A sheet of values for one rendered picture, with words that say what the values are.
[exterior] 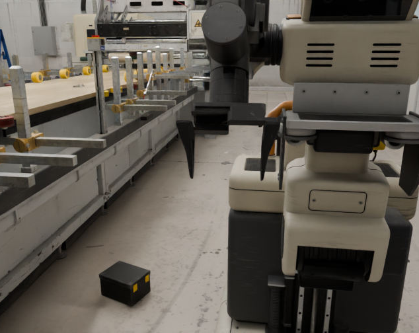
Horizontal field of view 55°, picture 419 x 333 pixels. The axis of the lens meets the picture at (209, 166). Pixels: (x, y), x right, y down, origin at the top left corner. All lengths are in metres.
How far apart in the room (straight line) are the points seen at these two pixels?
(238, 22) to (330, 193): 0.51
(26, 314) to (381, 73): 1.79
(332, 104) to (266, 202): 0.45
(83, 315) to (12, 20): 12.19
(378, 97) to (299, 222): 0.31
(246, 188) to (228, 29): 0.73
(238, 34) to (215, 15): 0.04
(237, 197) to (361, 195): 0.41
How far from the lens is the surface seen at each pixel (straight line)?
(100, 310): 2.04
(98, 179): 2.92
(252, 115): 0.54
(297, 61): 0.86
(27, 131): 1.68
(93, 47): 2.29
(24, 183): 1.16
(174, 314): 1.96
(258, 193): 1.19
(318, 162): 0.92
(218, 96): 0.56
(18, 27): 13.62
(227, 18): 0.53
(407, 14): 0.88
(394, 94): 0.87
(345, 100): 0.85
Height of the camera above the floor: 1.17
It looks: 17 degrees down
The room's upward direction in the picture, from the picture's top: straight up
